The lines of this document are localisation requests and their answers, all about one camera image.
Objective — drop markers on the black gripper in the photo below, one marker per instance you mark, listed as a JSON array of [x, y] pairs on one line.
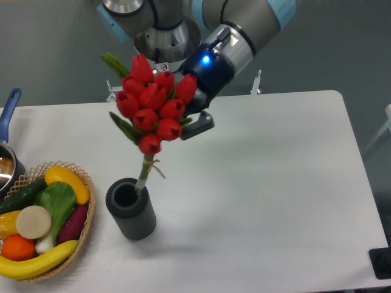
[[213, 73]]

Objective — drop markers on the red tulip bouquet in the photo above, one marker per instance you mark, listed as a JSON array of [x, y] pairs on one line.
[[152, 107]]

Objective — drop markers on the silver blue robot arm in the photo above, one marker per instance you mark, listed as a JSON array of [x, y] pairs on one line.
[[213, 40]]

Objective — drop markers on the dark grey ribbed vase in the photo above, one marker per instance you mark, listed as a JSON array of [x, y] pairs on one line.
[[132, 212]]

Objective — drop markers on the green bok choy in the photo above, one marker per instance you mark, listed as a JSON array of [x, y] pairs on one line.
[[59, 200]]

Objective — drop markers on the purple sweet potato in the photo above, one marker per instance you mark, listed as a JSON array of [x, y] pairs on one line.
[[74, 225]]

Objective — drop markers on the woven wicker basket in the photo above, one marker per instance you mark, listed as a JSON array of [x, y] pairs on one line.
[[38, 172]]

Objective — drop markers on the green cucumber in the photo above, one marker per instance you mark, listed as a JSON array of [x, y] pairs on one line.
[[24, 197]]

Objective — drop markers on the beige round disc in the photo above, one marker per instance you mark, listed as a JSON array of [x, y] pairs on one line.
[[33, 222]]

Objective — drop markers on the yellow bell pepper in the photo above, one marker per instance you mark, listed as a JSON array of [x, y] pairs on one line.
[[8, 224]]

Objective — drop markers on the black device at table edge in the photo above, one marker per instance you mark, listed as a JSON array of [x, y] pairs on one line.
[[380, 261]]

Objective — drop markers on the orange fruit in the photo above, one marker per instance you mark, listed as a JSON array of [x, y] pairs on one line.
[[18, 248]]

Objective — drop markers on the yellow banana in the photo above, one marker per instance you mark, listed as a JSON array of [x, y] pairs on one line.
[[21, 270]]

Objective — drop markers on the white frame at right edge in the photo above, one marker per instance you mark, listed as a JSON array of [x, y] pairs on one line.
[[380, 137]]

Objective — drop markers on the blue handled saucepan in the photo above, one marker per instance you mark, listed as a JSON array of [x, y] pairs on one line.
[[11, 167]]

